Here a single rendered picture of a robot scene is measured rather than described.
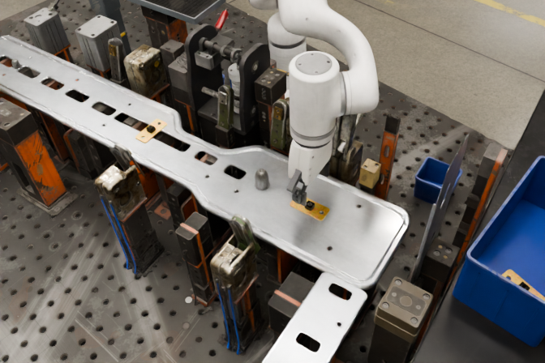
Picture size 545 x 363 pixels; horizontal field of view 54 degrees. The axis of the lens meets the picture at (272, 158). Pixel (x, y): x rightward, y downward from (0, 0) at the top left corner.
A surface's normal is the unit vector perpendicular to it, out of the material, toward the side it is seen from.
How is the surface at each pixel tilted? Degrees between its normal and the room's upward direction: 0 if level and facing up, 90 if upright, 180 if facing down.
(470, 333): 0
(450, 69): 0
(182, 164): 0
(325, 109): 90
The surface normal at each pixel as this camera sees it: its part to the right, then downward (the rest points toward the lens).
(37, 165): 0.84, 0.38
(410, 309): -0.04, -0.69
